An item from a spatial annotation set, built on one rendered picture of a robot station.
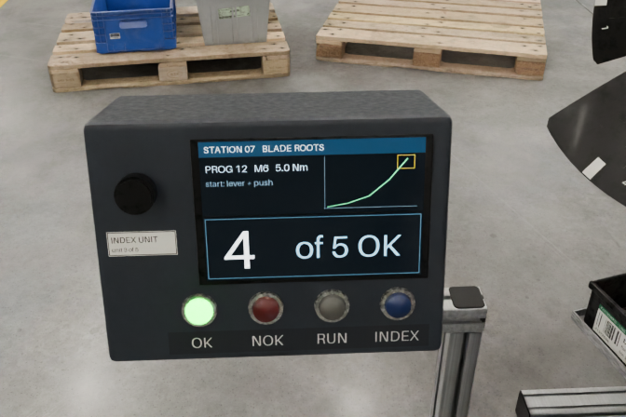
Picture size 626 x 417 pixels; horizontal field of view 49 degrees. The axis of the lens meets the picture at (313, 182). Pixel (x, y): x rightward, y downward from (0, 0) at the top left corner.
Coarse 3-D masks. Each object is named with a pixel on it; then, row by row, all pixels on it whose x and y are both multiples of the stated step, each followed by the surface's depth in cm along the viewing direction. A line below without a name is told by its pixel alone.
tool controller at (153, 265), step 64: (128, 128) 48; (192, 128) 48; (256, 128) 48; (320, 128) 48; (384, 128) 49; (448, 128) 49; (128, 192) 48; (192, 192) 49; (256, 192) 49; (320, 192) 50; (384, 192) 50; (448, 192) 51; (128, 256) 51; (192, 256) 51; (320, 256) 51; (384, 256) 51; (128, 320) 52; (320, 320) 53; (384, 320) 53
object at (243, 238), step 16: (208, 224) 50; (224, 224) 50; (240, 224) 50; (256, 224) 50; (208, 240) 50; (224, 240) 50; (240, 240) 50; (256, 240) 51; (272, 240) 51; (208, 256) 51; (224, 256) 51; (240, 256) 51; (256, 256) 51; (272, 256) 51; (208, 272) 51; (224, 272) 51; (240, 272) 51; (256, 272) 51; (272, 272) 51
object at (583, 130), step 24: (624, 72) 104; (600, 96) 106; (624, 96) 103; (552, 120) 110; (576, 120) 107; (600, 120) 105; (624, 120) 103; (576, 144) 107; (600, 144) 104; (624, 144) 102; (624, 168) 102; (624, 192) 101
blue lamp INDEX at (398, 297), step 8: (392, 288) 52; (400, 288) 52; (384, 296) 52; (392, 296) 52; (400, 296) 52; (408, 296) 52; (384, 304) 52; (392, 304) 52; (400, 304) 52; (408, 304) 52; (384, 312) 53; (392, 312) 52; (400, 312) 52; (408, 312) 52
